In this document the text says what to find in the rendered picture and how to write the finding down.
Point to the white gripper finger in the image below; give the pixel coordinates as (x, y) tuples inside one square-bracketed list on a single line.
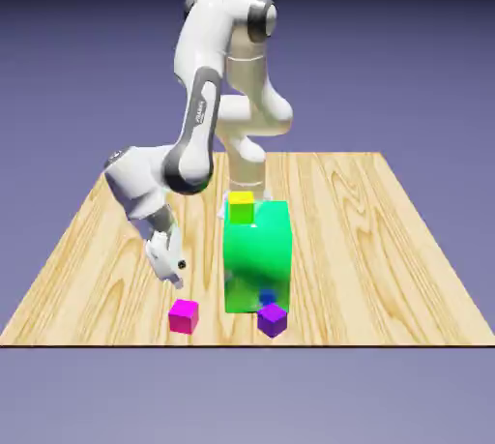
[(176, 282)]

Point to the small magenta cube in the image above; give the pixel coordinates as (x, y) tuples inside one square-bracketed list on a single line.
[(183, 316)]

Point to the small yellow cube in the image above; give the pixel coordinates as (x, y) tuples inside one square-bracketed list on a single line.
[(241, 207)]

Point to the large green box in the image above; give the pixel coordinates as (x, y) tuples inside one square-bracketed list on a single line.
[(257, 258)]

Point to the small purple cube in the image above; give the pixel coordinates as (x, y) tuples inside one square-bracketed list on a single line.
[(272, 320)]

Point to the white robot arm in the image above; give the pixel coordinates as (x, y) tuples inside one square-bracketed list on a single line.
[(201, 45)]

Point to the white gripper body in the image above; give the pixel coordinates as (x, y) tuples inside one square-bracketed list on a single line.
[(164, 256)]

